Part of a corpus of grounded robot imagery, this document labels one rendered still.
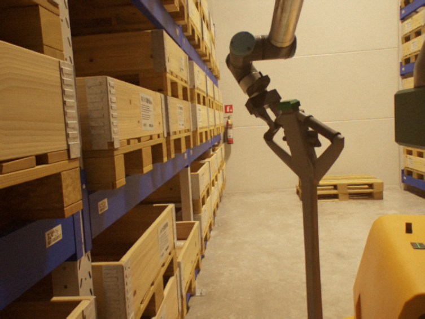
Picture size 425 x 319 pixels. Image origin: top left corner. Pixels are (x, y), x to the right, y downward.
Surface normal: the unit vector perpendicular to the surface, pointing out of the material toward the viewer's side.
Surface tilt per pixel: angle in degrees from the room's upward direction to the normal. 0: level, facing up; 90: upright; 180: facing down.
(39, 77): 90
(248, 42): 68
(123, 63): 90
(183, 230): 90
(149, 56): 90
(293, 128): 106
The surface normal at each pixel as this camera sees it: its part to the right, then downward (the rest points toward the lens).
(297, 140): -0.86, 0.36
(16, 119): 0.99, -0.05
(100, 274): -0.10, 0.09
